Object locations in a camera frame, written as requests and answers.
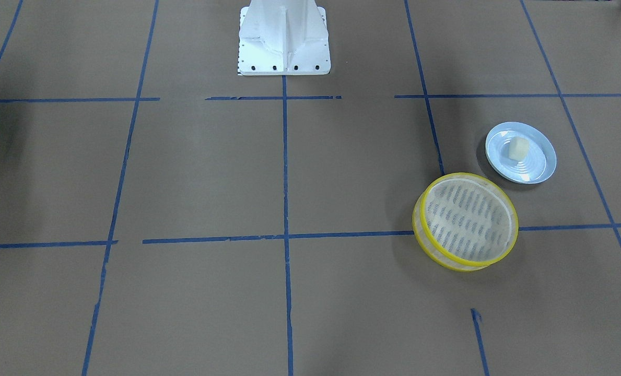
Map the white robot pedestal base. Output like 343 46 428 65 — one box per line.
237 1 332 76

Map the white steamed bun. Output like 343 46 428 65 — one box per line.
508 137 530 162

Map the yellow rimmed steamer basket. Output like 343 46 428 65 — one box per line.
412 173 520 272

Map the light blue plate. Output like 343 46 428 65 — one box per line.
485 122 557 185

